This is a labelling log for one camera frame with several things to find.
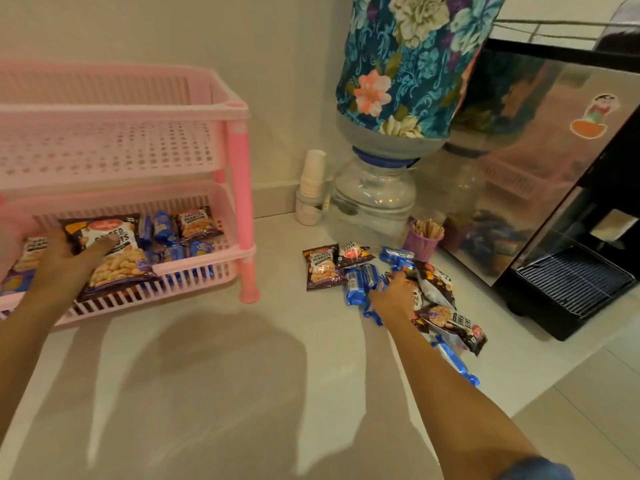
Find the person's left hand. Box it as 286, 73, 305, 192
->
25, 229, 121, 315

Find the person's right hand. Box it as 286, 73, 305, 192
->
367, 271, 421, 325

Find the salted peanuts packet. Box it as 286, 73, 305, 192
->
59, 213, 162, 301

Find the pile of snack packets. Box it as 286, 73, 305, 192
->
302, 241, 489, 388

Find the pink two-tier plastic rack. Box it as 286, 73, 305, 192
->
0, 58, 261, 329

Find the person's left forearm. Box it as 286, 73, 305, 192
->
0, 294, 66, 445

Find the person's right forearm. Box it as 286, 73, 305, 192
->
382, 309, 546, 480

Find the purple cup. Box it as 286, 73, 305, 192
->
402, 219, 445, 263

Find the bunch of wooden stirrers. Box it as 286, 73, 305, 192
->
412, 218, 445, 241

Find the clear water dispenser base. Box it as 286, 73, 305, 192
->
325, 157, 419, 245

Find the white jar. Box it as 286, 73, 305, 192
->
295, 188, 325, 227

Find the stack of paper cups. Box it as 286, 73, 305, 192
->
299, 149, 327, 199

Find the clear water bottle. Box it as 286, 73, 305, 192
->
335, 114, 451, 169

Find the black drip tray grille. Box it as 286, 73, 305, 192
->
515, 246, 637, 319

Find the steel and black coffee machine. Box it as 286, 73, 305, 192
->
439, 38, 640, 341

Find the blue sleeve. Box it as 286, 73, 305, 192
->
499, 455, 576, 480

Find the floral fabric bottle cover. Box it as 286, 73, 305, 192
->
335, 0, 507, 141

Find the cartoon sticker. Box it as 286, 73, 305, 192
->
569, 93, 620, 141

